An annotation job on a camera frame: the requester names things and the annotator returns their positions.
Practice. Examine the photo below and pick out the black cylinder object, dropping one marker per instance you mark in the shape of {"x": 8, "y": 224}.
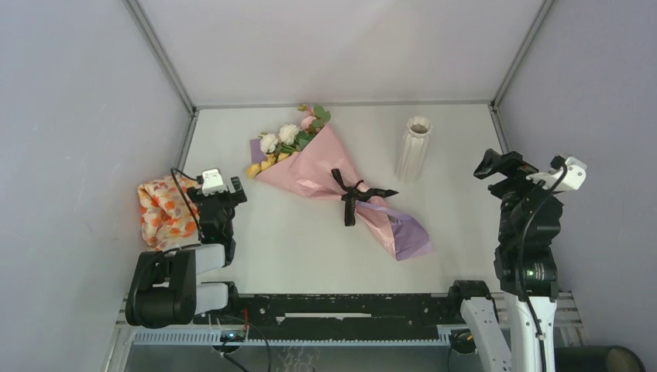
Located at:
{"x": 597, "y": 359}

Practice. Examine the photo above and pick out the pink flower bouquet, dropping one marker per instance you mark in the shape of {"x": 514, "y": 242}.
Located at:
{"x": 299, "y": 157}

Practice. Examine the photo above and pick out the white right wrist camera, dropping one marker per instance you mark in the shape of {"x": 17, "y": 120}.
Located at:
{"x": 567, "y": 173}

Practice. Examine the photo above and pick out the white ribbed ceramic vase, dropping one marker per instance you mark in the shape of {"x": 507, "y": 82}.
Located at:
{"x": 414, "y": 146}

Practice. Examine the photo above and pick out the black printed ribbon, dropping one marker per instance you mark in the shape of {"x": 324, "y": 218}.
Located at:
{"x": 352, "y": 195}

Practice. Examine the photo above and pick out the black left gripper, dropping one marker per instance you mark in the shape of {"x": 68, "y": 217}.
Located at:
{"x": 235, "y": 198}

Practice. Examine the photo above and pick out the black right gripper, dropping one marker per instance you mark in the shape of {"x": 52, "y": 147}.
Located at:
{"x": 508, "y": 163}

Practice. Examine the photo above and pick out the orange floral cloth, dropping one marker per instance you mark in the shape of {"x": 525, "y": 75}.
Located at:
{"x": 167, "y": 218}

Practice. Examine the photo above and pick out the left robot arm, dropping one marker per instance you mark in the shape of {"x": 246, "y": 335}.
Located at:
{"x": 165, "y": 289}

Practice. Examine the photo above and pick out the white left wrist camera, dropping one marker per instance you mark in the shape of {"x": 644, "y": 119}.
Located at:
{"x": 212, "y": 182}

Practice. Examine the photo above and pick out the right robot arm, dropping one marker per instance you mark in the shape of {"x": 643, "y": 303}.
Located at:
{"x": 523, "y": 264}

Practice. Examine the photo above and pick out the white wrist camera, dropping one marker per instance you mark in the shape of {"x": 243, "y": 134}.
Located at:
{"x": 567, "y": 173}
{"x": 212, "y": 182}

